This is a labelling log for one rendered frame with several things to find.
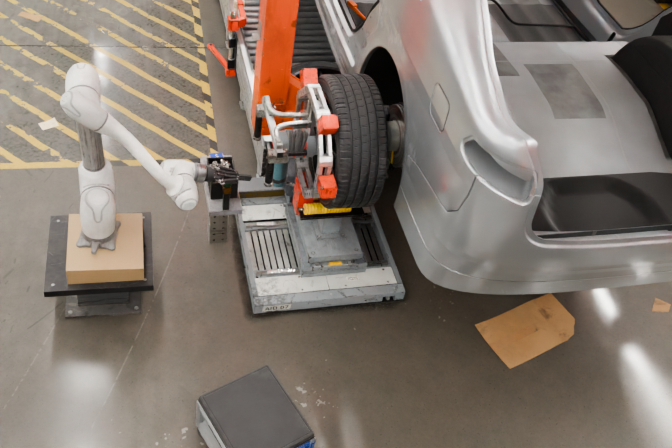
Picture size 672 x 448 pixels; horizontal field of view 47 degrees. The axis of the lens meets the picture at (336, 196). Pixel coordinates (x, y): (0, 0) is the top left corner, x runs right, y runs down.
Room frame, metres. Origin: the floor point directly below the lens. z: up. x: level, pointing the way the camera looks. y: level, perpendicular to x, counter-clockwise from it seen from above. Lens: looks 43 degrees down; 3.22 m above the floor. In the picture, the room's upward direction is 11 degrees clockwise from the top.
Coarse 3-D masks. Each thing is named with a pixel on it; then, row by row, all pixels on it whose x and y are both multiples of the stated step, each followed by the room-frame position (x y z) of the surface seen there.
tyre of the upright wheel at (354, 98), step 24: (336, 96) 2.87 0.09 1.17; (360, 96) 2.90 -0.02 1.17; (360, 120) 2.79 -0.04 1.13; (384, 120) 2.82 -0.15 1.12; (336, 144) 2.72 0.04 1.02; (360, 144) 2.71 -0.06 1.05; (384, 144) 2.75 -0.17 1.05; (312, 168) 3.00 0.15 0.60; (336, 168) 2.66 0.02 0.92; (360, 168) 2.66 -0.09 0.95; (384, 168) 2.70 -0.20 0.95; (360, 192) 2.65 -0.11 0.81
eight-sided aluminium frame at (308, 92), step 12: (312, 84) 3.00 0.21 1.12; (300, 96) 3.08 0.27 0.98; (312, 96) 2.90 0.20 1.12; (300, 108) 3.11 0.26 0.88; (312, 108) 2.86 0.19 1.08; (324, 108) 2.83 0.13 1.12; (324, 156) 2.66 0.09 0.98; (300, 168) 2.96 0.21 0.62; (300, 180) 2.88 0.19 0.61; (312, 180) 2.88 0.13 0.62; (312, 192) 2.66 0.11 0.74
